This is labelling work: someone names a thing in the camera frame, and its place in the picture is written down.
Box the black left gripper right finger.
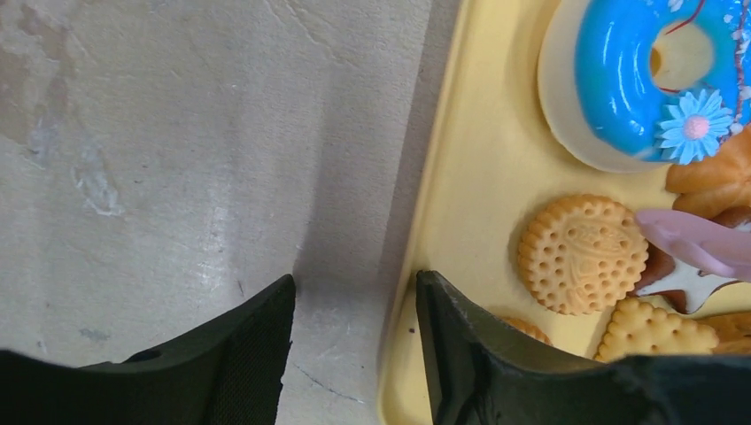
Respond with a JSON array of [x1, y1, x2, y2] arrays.
[[415, 271, 750, 424]]

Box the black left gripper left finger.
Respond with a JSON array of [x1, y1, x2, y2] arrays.
[[1, 275, 296, 424]]

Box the blue glazed donut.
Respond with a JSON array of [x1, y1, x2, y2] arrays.
[[538, 1, 750, 173]]

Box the round biscuit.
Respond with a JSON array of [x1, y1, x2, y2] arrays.
[[517, 194, 648, 315], [501, 316, 552, 345]]

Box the square scalloped biscuit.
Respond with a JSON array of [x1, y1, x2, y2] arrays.
[[593, 298, 719, 363]]

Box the white iced star cookie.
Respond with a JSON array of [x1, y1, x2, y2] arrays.
[[632, 206, 750, 314]]

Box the yellow serving tray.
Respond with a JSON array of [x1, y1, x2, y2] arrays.
[[377, 0, 751, 425]]

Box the brown swirl cookie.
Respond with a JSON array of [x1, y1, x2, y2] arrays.
[[665, 127, 750, 219]]

